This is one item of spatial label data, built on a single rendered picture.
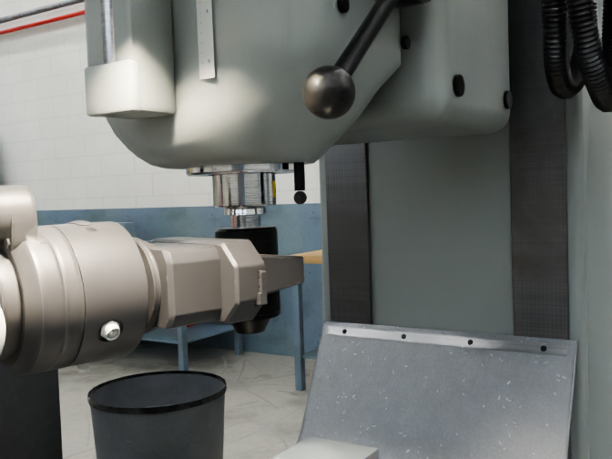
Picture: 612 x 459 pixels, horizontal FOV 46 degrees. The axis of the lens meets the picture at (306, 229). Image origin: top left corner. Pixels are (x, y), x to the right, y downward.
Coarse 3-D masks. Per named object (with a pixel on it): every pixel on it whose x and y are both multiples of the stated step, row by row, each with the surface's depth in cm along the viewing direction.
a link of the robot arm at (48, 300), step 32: (0, 192) 40; (0, 224) 40; (32, 224) 41; (0, 256) 41; (32, 256) 40; (64, 256) 41; (0, 288) 39; (32, 288) 39; (64, 288) 40; (32, 320) 39; (64, 320) 40; (32, 352) 40; (64, 352) 41
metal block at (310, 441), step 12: (300, 444) 53; (312, 444) 53; (324, 444) 53; (336, 444) 53; (348, 444) 53; (276, 456) 51; (288, 456) 51; (300, 456) 51; (312, 456) 51; (324, 456) 51; (336, 456) 51; (348, 456) 51; (360, 456) 51; (372, 456) 51
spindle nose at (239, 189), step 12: (216, 180) 53; (228, 180) 52; (240, 180) 52; (252, 180) 52; (264, 180) 52; (216, 192) 53; (228, 192) 52; (240, 192) 52; (252, 192) 52; (264, 192) 52; (216, 204) 53; (228, 204) 52; (240, 204) 52; (252, 204) 52; (264, 204) 52
